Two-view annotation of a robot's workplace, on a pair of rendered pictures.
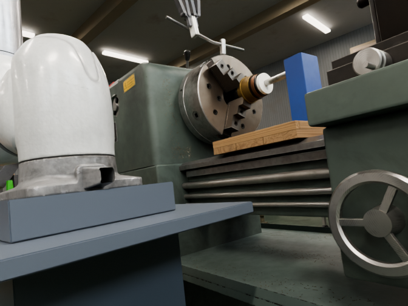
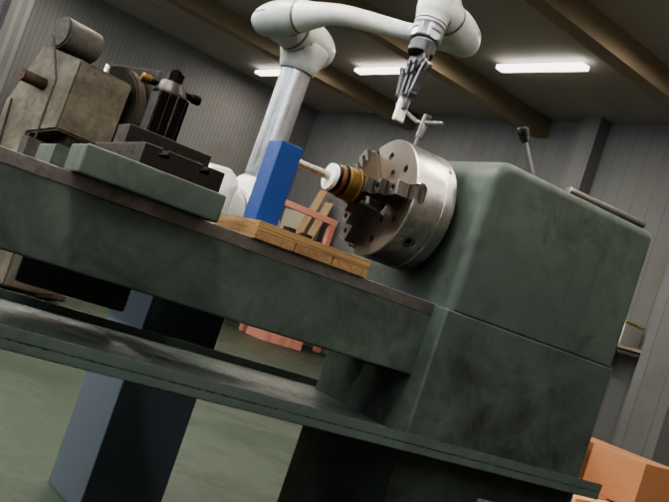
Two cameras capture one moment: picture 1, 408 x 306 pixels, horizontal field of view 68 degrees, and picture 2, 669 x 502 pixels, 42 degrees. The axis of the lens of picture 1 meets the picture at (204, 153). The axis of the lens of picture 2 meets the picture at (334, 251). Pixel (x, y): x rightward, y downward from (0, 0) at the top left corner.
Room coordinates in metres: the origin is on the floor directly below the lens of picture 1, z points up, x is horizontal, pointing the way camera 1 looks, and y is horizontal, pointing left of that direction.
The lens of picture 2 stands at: (1.36, -2.33, 0.79)
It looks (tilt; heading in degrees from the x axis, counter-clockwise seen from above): 3 degrees up; 99
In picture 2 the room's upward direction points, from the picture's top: 19 degrees clockwise
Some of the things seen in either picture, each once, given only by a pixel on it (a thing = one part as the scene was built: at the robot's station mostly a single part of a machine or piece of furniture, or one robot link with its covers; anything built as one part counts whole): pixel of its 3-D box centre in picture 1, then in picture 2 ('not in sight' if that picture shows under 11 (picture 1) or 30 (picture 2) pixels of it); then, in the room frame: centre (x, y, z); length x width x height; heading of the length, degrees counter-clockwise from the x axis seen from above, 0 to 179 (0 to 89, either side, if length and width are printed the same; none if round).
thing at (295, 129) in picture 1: (290, 139); (281, 242); (0.90, -0.26, 0.89); 0.36 x 0.30 x 0.04; 128
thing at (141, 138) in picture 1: (166, 127); (501, 257); (1.42, 0.16, 1.06); 0.59 x 0.48 x 0.39; 38
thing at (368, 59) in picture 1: (368, 62); not in sight; (0.46, -0.27, 0.95); 0.07 x 0.04 x 0.04; 128
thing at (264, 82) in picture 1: (278, 78); (311, 168); (0.91, -0.26, 1.08); 0.13 x 0.07 x 0.07; 38
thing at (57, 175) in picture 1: (75, 175); not in sight; (0.51, 0.22, 0.83); 0.22 x 0.18 x 0.06; 46
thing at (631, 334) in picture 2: not in sight; (614, 331); (3.00, 7.49, 1.48); 0.47 x 0.39 x 0.26; 136
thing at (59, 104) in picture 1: (61, 101); (208, 198); (0.53, 0.25, 0.97); 0.18 x 0.16 x 0.22; 64
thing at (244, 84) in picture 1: (252, 88); (347, 183); (1.00, -0.19, 1.08); 0.09 x 0.09 x 0.09; 38
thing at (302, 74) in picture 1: (305, 96); (271, 188); (0.85, -0.31, 1.00); 0.08 x 0.06 x 0.23; 128
